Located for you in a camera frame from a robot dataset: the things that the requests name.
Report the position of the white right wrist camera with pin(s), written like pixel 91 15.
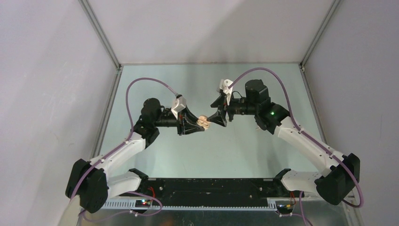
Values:
pixel 226 86

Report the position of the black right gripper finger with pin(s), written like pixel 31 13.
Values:
pixel 219 118
pixel 220 101

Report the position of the beige earbud charging case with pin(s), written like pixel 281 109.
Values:
pixel 203 122

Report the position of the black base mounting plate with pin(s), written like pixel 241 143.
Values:
pixel 214 192

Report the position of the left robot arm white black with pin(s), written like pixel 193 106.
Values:
pixel 93 181

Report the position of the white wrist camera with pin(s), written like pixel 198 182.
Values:
pixel 226 86
pixel 178 105

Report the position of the grey cable duct strip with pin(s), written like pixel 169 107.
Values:
pixel 128 204

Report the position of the aluminium frame corner post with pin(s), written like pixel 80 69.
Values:
pixel 320 31
pixel 93 19

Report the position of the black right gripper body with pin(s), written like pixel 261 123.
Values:
pixel 230 108

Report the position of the aluminium frame corner post right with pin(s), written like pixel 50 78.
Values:
pixel 320 31

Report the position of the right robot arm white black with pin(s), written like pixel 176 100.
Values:
pixel 336 173

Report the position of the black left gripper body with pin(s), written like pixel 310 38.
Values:
pixel 180 123

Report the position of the aluminium frame corner post left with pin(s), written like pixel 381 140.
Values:
pixel 93 19

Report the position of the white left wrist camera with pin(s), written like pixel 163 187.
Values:
pixel 178 105

